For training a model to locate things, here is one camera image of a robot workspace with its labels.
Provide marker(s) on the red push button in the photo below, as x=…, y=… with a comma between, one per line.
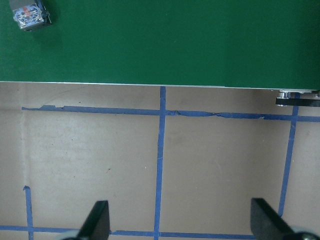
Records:
x=30, y=15

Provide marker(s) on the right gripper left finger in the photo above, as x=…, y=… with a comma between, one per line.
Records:
x=97, y=224

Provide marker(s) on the green conveyor belt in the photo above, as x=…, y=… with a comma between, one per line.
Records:
x=247, y=44

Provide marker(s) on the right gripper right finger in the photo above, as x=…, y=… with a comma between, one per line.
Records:
x=266, y=224

